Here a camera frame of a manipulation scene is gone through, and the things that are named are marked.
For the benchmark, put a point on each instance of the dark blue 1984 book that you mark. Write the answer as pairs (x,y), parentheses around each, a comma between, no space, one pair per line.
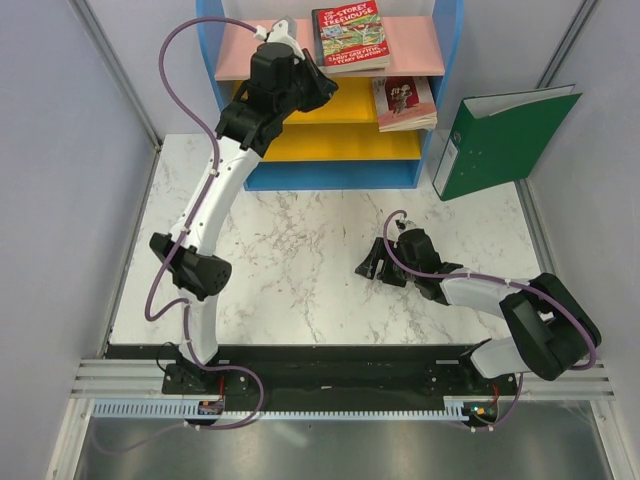
(354,60)

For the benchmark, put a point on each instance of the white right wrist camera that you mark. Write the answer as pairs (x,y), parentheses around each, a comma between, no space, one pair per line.
(405,222)

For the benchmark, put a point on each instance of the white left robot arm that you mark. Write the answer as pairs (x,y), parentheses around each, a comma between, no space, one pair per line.
(283,80)

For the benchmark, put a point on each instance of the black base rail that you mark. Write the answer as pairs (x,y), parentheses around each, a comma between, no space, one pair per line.
(324,377)

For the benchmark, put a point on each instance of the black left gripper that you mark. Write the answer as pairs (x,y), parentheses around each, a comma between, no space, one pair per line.
(324,87)

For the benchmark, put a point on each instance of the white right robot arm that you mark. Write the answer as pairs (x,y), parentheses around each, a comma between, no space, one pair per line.
(549,331)

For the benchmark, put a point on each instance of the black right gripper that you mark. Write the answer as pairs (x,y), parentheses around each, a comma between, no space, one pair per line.
(368,265)

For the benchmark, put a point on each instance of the green lever arch binder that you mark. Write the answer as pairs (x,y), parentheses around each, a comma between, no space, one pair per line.
(497,139)

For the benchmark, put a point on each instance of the blue shelf unit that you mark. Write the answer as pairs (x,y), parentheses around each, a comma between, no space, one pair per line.
(339,147)

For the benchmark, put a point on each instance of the tan Othello book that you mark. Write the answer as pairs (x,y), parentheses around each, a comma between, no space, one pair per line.
(428,124)

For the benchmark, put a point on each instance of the light blue cable duct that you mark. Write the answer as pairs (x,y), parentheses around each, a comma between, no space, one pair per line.
(203,410)

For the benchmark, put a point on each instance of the red treehouse book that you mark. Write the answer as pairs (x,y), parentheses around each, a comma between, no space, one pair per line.
(348,27)

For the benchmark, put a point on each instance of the pink castle cover book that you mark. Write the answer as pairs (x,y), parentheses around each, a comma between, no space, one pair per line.
(403,99)

